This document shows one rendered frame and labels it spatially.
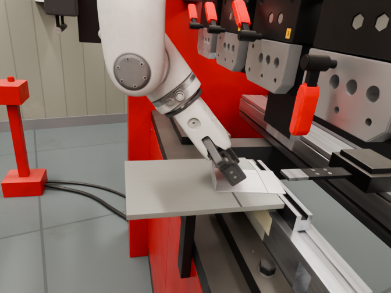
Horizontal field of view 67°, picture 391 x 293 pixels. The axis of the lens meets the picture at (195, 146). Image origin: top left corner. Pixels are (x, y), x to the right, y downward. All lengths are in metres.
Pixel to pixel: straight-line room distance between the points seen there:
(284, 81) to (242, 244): 0.30
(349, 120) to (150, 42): 0.24
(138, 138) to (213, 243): 0.90
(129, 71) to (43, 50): 3.17
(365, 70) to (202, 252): 0.41
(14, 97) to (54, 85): 1.46
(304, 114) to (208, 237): 0.34
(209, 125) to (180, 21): 0.91
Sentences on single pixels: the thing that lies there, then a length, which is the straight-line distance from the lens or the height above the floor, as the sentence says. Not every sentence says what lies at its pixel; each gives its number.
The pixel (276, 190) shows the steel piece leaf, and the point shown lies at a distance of 0.56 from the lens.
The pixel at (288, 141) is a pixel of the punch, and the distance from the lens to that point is 0.54.
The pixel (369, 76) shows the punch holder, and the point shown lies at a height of 1.24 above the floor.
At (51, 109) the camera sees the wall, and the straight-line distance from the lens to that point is 3.66.
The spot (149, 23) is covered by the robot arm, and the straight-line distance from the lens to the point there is 0.37.
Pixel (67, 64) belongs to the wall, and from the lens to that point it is 3.57.
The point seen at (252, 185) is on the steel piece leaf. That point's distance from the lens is 0.56.
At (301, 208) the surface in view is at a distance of 0.53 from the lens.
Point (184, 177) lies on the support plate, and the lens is 0.56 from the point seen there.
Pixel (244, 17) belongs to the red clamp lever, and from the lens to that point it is 0.57.
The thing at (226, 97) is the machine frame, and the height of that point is 0.94.
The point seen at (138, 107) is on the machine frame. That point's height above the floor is 0.88.
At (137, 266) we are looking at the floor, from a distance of 1.78.
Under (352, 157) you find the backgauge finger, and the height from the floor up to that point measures 1.03.
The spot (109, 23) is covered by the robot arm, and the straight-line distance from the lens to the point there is 0.38.
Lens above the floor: 1.28
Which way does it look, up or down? 23 degrees down
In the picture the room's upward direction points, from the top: 5 degrees clockwise
